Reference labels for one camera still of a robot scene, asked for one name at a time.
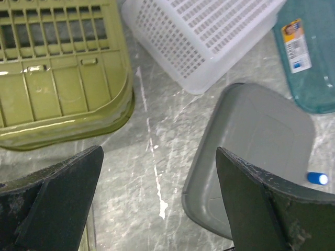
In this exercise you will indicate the translucent blue plastic container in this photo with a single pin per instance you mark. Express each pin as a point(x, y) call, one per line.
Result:
point(304, 34)

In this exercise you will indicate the white plastic tray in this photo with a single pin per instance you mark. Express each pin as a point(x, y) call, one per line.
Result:
point(197, 42)

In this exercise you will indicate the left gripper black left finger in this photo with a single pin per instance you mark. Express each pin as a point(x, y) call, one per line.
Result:
point(48, 209)

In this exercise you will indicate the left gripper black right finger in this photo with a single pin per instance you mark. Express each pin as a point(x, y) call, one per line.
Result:
point(267, 212)

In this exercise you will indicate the pale yellow perforated basket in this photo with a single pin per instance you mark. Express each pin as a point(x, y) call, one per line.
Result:
point(88, 241)

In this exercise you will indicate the olive green plastic tub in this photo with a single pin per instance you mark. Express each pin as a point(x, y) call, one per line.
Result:
point(65, 72)

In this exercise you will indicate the grey plastic tub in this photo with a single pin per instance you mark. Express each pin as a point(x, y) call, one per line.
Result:
point(260, 126)

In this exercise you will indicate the small blue capped vial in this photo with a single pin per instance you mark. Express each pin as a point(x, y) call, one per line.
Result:
point(317, 178)

